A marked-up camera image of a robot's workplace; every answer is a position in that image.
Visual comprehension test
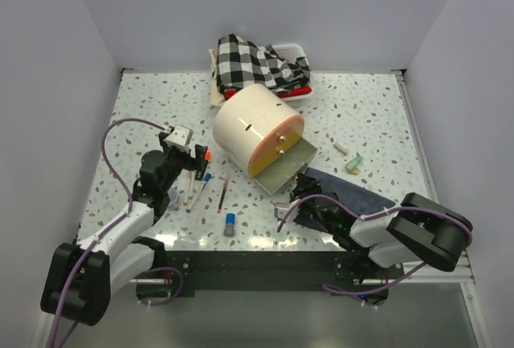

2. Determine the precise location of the small beige eraser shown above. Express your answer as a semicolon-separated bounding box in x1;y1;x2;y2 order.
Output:
333;143;349;156

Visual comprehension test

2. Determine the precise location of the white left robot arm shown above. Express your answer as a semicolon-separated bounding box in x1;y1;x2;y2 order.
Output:
40;139;209;326

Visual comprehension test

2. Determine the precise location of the orange black highlighter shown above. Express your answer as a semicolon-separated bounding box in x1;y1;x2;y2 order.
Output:
195;150;211;181

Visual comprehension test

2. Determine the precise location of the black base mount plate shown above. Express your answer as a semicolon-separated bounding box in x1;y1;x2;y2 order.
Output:
132;248;405;305

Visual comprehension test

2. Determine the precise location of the blue cap marker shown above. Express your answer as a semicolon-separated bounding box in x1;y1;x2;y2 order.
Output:
186;173;212;213

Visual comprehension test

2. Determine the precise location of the grey bottom drawer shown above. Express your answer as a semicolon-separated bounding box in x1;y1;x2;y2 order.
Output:
252;138;317;194

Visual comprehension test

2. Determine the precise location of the green cap marker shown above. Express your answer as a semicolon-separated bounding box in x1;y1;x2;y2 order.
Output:
187;171;197;201

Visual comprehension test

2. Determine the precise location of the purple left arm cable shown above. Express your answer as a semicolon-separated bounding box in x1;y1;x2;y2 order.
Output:
43;117;184;348

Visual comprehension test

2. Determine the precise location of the white plastic basket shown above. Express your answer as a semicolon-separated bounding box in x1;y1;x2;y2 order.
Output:
272;43;315;102

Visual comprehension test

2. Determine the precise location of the black white checkered cloth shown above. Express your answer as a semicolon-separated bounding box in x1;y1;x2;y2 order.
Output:
215;34;311;94

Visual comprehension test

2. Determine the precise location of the green eraser clip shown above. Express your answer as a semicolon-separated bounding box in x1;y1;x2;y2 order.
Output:
345;155;363;175

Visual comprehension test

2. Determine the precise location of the dark blue towel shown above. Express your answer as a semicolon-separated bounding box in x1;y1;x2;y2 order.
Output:
300;167;395;240

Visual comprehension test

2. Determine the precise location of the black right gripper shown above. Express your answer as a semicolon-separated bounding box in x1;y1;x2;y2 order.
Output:
289;173;336;235

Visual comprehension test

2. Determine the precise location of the dark red pen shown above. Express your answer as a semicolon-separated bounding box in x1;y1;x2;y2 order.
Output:
217;178;230;214

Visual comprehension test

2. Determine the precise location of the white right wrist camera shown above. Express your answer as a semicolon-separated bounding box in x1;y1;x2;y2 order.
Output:
274;203;291;220

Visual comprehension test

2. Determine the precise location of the blue grey stamp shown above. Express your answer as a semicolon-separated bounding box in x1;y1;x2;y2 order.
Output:
223;213;236;237

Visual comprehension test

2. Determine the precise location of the beige cap marker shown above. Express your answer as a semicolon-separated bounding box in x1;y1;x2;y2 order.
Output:
183;170;192;207

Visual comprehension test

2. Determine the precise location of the beige round drawer organizer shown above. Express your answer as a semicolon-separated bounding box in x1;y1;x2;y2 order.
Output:
213;84;304;178

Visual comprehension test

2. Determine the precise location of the small clear round container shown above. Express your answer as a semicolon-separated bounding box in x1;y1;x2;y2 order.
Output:
168;188;182;211

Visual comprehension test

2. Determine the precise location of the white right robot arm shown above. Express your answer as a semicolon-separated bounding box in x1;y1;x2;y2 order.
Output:
288;169;473;278

